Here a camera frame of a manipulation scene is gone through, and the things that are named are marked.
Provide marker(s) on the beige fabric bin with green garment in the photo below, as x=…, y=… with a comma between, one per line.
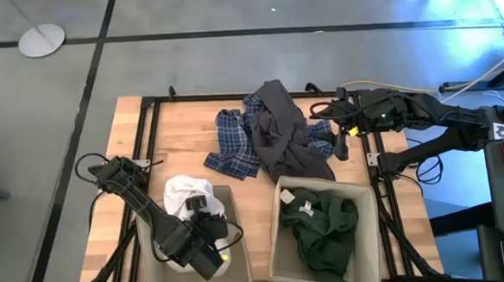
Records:
x=366, y=221

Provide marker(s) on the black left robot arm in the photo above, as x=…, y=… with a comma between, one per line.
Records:
x=161, y=225

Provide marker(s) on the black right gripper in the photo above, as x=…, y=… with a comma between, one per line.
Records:
x=349, y=114

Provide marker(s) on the black aluminium table frame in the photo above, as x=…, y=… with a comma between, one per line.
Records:
x=145, y=133

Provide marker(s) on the round white floor stand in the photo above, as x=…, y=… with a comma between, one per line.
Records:
x=41, y=40

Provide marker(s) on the blue plaid shirt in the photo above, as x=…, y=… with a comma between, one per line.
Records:
x=235, y=146

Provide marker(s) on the dark grey garment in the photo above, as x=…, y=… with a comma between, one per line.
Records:
x=284, y=135

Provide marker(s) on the white bin tag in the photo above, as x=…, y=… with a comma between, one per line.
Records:
x=288, y=196

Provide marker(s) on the dark green garment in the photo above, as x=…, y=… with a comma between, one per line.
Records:
x=326, y=236

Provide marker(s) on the white garment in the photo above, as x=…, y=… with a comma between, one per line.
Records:
x=183, y=192

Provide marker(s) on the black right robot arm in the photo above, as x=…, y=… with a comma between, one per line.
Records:
x=449, y=117

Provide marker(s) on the beige fabric bin with white garment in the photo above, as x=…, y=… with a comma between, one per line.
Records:
x=237, y=267

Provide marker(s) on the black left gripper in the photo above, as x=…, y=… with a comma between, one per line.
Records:
x=211, y=230

